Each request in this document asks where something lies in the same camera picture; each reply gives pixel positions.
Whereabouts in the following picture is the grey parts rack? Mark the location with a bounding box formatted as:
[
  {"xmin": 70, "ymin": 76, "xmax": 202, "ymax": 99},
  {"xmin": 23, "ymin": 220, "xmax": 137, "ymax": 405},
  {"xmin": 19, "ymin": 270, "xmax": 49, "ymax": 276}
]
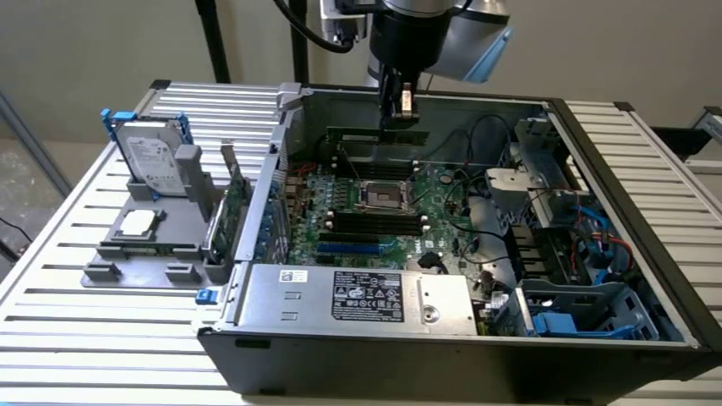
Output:
[{"xmin": 81, "ymin": 145, "xmax": 239, "ymax": 289}]

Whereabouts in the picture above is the CPU with silver lid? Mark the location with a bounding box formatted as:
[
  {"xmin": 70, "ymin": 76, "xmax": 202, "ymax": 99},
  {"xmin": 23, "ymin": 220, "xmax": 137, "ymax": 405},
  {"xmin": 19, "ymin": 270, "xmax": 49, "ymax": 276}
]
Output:
[{"xmin": 121, "ymin": 210, "xmax": 157, "ymax": 236}]

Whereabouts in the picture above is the CPU socket with metal frame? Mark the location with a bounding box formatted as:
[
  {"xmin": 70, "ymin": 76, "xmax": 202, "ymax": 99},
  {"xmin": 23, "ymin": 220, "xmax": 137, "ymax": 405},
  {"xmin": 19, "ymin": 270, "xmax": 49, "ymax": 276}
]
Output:
[{"xmin": 354, "ymin": 178, "xmax": 414, "ymax": 213}]

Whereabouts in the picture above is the green RAM stick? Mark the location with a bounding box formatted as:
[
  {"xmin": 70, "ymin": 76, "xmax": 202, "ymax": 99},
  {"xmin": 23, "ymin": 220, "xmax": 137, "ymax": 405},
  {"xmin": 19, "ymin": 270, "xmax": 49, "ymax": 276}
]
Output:
[{"xmin": 326, "ymin": 125, "xmax": 434, "ymax": 148}]

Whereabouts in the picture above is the hard drive in blue caddy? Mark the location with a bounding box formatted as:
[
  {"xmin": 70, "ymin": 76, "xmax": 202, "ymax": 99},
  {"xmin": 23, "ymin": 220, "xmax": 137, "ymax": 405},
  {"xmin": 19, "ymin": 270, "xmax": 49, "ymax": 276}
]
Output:
[{"xmin": 99, "ymin": 107, "xmax": 197, "ymax": 200}]

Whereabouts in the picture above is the blue expansion slot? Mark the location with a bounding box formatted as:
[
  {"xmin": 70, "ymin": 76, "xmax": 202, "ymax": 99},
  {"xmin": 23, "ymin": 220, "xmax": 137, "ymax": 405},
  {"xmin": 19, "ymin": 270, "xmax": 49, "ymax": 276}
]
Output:
[{"xmin": 318, "ymin": 241, "xmax": 382, "ymax": 255}]

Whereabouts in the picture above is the black expansion slot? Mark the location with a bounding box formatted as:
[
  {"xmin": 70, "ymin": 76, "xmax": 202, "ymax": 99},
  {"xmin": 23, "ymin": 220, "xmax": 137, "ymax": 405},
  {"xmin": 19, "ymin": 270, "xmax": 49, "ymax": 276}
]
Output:
[{"xmin": 318, "ymin": 231, "xmax": 381, "ymax": 244}]

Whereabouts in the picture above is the green graphics card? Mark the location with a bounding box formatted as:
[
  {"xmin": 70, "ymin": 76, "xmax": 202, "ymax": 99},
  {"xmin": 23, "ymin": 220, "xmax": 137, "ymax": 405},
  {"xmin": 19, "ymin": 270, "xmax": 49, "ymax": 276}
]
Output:
[{"xmin": 205, "ymin": 142, "xmax": 253, "ymax": 266}]

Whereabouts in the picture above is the silver hard disk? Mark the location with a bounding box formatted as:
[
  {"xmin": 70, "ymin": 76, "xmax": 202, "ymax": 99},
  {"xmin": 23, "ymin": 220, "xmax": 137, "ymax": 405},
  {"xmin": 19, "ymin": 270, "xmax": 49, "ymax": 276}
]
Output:
[{"xmin": 115, "ymin": 122, "xmax": 190, "ymax": 198}]

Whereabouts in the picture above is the black RAM slot bank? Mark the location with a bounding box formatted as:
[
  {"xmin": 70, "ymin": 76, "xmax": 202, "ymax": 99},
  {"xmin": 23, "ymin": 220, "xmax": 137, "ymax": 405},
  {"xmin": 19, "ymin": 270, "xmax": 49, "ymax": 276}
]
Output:
[
  {"xmin": 323, "ymin": 208, "xmax": 428, "ymax": 237},
  {"xmin": 333, "ymin": 143, "xmax": 420, "ymax": 182}
]

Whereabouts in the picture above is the green Dell motherboard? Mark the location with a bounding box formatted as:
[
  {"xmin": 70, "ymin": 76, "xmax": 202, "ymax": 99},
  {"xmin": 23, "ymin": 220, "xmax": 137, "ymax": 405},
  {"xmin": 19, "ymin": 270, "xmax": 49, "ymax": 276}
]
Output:
[{"xmin": 281, "ymin": 160, "xmax": 509, "ymax": 305}]

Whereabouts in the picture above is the blue data wire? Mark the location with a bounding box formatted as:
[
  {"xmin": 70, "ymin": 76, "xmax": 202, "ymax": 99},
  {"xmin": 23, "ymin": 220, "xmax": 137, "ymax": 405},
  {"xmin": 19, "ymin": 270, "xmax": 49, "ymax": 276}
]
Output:
[{"xmin": 566, "ymin": 202, "xmax": 610, "ymax": 263}]

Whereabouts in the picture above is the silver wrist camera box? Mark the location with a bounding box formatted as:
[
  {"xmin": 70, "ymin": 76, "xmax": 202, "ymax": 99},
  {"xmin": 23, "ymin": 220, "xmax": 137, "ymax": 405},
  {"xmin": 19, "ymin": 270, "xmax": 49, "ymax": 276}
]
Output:
[{"xmin": 318, "ymin": 0, "xmax": 376, "ymax": 45}]

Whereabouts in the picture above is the black stand pole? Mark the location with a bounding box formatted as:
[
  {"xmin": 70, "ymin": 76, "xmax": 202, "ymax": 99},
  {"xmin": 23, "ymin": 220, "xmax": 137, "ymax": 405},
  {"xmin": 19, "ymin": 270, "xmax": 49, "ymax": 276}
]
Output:
[
  {"xmin": 289, "ymin": 0, "xmax": 313, "ymax": 85},
  {"xmin": 194, "ymin": 0, "xmax": 234, "ymax": 85}
]

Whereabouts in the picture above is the open black PC case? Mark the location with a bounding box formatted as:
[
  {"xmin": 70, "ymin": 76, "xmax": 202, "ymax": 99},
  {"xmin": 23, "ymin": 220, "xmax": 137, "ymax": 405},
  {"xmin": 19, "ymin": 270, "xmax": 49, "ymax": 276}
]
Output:
[{"xmin": 195, "ymin": 81, "xmax": 722, "ymax": 397}]

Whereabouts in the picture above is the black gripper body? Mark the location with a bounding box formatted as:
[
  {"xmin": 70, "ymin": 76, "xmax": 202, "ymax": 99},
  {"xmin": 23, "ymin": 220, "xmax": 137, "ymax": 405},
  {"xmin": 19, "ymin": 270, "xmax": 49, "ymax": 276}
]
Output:
[{"xmin": 369, "ymin": 0, "xmax": 454, "ymax": 72}]

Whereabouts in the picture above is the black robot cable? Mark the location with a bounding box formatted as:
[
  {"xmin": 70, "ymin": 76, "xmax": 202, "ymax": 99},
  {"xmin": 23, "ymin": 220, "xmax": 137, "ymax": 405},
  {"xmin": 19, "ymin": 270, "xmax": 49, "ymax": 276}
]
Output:
[{"xmin": 273, "ymin": 0, "xmax": 356, "ymax": 54}]

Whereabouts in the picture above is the silver power supply unit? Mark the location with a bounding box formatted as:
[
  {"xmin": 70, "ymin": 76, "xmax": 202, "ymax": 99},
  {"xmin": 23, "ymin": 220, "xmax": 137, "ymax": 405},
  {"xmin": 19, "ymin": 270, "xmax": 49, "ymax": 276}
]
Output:
[{"xmin": 233, "ymin": 263, "xmax": 496, "ymax": 337}]

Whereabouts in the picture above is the red wire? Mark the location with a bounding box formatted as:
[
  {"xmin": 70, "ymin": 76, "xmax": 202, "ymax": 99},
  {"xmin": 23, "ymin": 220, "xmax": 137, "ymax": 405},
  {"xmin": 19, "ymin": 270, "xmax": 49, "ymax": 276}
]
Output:
[{"xmin": 569, "ymin": 236, "xmax": 633, "ymax": 272}]

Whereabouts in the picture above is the metal disk bay cage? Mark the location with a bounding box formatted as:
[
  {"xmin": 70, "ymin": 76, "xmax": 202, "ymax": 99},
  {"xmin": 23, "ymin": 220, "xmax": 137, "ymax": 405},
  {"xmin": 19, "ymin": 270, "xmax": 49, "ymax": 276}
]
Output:
[{"xmin": 514, "ymin": 277, "xmax": 662, "ymax": 340}]

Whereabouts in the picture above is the black looped wire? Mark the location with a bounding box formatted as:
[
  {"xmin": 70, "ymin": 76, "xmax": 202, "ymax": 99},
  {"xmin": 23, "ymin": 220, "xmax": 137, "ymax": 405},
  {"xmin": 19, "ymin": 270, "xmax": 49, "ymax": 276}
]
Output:
[{"xmin": 465, "ymin": 114, "xmax": 514, "ymax": 168}]

